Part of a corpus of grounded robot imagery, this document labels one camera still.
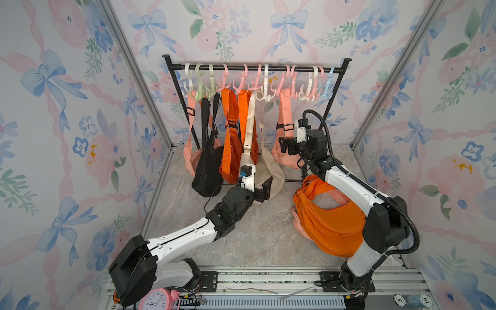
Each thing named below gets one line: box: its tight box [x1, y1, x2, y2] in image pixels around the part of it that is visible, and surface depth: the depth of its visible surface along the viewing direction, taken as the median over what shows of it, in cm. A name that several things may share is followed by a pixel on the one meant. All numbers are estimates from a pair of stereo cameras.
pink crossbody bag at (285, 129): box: [271, 88, 304, 170], surface depth 79 cm
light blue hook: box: [319, 66, 336, 100], surface depth 73 cm
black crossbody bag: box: [191, 96, 225, 197], surface depth 83 cm
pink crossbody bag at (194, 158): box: [183, 91, 203, 177], surface depth 85 cm
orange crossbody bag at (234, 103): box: [218, 88, 259, 185], surface depth 84 cm
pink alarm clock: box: [138, 288, 181, 310], surface depth 69 cm
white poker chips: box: [393, 293, 433, 309], surface depth 69 cm
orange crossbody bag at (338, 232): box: [293, 174, 366, 258], surface depth 77 cm
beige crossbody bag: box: [239, 90, 286, 200], surface depth 100 cm
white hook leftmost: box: [181, 62, 194, 99], surface depth 68 cm
